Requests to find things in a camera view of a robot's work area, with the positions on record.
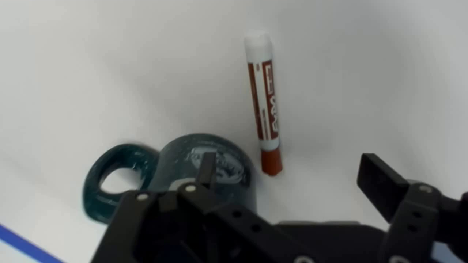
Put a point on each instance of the dark teal mug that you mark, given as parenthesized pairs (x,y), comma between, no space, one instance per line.
(170,162)

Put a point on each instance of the brown whiteboard marker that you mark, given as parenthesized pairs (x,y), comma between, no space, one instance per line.
(265,97)

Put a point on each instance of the blue tape border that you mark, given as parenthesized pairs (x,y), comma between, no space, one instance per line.
(23,246)

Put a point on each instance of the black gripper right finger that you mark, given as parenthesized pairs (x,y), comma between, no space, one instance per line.
(414,220)

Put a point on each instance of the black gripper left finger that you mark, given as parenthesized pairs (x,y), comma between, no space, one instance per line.
(194,229)

